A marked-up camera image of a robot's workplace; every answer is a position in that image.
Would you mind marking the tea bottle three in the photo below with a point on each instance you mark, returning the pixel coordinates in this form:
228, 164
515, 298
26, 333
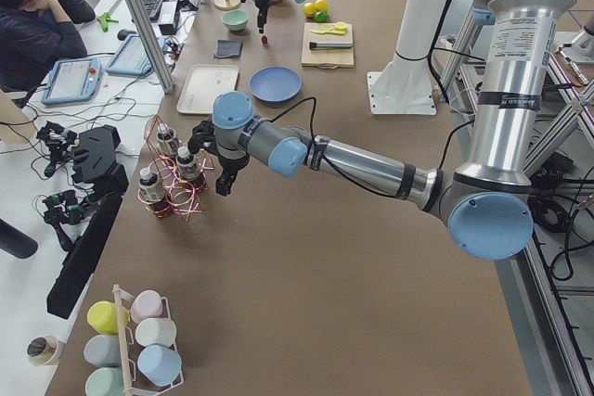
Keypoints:
153, 193

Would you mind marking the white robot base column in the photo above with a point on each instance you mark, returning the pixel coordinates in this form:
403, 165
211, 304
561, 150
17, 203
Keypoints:
404, 86

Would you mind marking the yellow lemon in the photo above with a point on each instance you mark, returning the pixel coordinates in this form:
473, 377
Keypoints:
321, 6
309, 10

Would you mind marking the teach pendant tablet left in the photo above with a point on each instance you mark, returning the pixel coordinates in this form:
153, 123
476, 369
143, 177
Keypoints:
72, 80

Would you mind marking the blue cup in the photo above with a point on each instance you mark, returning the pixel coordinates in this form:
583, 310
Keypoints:
160, 365

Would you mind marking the green bowl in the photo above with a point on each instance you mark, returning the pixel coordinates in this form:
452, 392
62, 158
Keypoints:
235, 20

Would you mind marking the teach pendant tablet right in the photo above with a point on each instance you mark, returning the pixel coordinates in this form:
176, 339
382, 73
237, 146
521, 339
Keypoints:
131, 59

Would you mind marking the dark grey cloth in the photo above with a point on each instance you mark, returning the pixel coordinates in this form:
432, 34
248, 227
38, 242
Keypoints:
228, 49

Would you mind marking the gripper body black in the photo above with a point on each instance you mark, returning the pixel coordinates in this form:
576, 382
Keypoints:
231, 165
262, 6

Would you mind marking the green lime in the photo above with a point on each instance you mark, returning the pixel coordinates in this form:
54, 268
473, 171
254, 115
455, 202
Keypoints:
321, 17

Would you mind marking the grey cup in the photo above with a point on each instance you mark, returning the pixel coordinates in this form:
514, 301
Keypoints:
103, 351

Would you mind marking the tea bottle one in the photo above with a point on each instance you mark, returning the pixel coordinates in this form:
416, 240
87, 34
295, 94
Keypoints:
167, 139

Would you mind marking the yellow cup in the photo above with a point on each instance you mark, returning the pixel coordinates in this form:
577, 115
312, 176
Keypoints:
102, 317

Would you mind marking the blue plate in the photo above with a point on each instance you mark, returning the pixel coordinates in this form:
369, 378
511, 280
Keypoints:
275, 84

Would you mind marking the lemon slice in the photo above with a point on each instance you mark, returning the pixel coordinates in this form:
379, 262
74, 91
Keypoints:
341, 26

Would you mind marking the pink cup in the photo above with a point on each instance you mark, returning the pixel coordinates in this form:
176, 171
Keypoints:
147, 304

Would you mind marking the white cup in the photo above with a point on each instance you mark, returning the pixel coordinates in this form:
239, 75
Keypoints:
161, 331

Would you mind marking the wooden cutting board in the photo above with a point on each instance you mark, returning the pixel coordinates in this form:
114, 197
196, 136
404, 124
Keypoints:
327, 59

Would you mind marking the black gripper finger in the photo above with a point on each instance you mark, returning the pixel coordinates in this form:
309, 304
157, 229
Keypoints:
224, 184

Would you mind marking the seated person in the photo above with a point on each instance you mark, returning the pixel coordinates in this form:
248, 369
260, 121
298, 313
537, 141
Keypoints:
37, 33

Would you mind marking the black device stand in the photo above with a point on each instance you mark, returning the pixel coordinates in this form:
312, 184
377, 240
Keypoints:
83, 225

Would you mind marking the tea bottle two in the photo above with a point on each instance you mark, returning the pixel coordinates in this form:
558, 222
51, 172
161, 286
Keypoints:
189, 169

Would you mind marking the beige rabbit tray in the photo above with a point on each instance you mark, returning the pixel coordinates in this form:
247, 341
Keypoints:
204, 83

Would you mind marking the teach pendant tablet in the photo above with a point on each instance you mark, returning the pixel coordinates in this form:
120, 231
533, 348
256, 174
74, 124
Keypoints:
72, 80
131, 59

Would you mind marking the copper wire bottle rack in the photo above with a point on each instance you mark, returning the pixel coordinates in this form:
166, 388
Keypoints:
184, 198

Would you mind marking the paper tape roll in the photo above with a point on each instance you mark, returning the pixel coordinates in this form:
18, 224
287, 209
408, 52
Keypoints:
45, 350

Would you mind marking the aluminium frame post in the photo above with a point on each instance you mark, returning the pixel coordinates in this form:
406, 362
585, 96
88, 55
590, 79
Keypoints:
151, 45

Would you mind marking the knife with black handle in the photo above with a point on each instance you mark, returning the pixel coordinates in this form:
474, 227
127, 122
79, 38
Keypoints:
329, 45

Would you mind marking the mint green cup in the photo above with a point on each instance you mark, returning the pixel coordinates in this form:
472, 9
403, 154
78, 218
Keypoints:
105, 381

